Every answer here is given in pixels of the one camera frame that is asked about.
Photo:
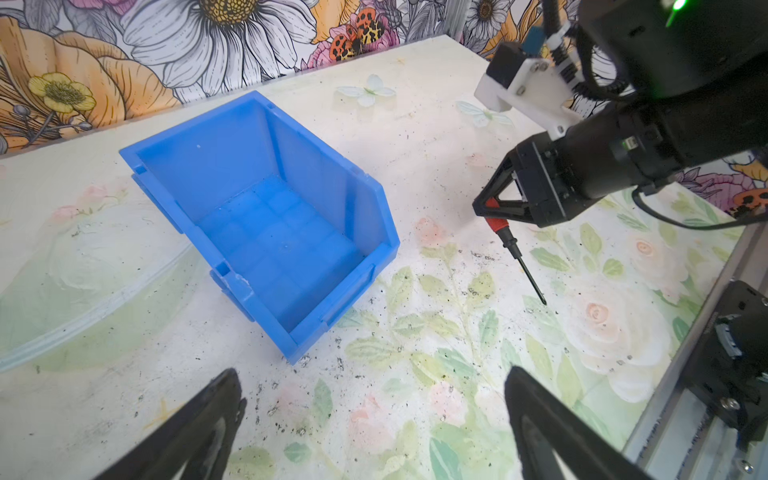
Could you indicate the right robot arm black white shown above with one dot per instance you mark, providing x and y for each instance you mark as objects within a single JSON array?
[{"x": 631, "y": 94}]

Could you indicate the aluminium front rail frame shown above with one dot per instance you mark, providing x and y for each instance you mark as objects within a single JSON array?
[{"x": 707, "y": 418}]

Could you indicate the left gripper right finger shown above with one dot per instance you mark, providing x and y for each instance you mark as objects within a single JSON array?
[{"x": 549, "y": 436}]

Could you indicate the blue plastic storage bin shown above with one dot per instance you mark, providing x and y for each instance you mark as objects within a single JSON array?
[{"x": 293, "y": 232}]

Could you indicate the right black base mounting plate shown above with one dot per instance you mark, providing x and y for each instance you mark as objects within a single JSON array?
[{"x": 727, "y": 369}]

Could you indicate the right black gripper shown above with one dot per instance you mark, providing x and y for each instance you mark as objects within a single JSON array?
[{"x": 558, "y": 181}]

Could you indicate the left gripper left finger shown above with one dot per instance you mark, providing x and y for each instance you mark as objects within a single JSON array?
[{"x": 195, "y": 442}]

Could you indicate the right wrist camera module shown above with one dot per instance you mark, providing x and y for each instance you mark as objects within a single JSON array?
[{"x": 515, "y": 80}]

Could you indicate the red handled black screwdriver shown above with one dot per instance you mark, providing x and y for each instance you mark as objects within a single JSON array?
[{"x": 501, "y": 228}]

